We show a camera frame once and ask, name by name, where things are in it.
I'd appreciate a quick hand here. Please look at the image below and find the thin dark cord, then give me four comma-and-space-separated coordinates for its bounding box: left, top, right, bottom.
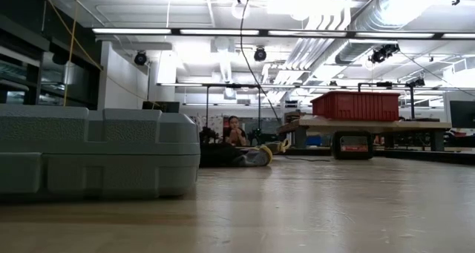
239, 0, 332, 162

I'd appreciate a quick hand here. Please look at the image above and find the person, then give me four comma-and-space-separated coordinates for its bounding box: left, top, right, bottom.
221, 115, 249, 147

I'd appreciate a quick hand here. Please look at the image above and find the black computer monitor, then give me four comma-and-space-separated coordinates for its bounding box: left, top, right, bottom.
142, 100, 181, 114
449, 99, 475, 130

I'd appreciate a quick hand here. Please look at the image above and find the long ceiling light strip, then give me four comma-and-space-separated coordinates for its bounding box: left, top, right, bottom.
91, 27, 475, 39

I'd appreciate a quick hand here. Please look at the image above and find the round white ceiling lamp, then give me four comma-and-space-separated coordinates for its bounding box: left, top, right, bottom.
230, 0, 252, 21

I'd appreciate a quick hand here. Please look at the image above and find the black box with red label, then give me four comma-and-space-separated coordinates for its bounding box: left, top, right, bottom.
330, 129, 374, 161

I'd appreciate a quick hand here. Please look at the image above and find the red ribbed plastic bin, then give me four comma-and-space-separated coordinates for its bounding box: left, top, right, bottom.
310, 91, 402, 122

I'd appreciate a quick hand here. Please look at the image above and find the wooden workbench on casters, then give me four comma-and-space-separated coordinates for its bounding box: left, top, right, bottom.
276, 114, 453, 152

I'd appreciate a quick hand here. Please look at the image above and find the grey plastic case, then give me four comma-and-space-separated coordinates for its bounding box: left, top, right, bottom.
0, 103, 202, 201

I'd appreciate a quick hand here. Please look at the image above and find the black shelving unit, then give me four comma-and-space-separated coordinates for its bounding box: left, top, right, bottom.
0, 0, 103, 110

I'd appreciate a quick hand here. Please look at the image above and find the black metal rack frame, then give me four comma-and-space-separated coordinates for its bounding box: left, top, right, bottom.
202, 82, 263, 135

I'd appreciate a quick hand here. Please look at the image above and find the black ceiling camera rig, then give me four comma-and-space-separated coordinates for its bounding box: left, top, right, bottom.
369, 43, 401, 65

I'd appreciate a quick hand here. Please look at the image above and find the black camera stand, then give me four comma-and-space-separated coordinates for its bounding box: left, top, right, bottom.
357, 76, 426, 120

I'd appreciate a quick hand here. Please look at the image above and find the yellow extension cable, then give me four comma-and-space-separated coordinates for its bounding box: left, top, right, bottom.
40, 0, 157, 108

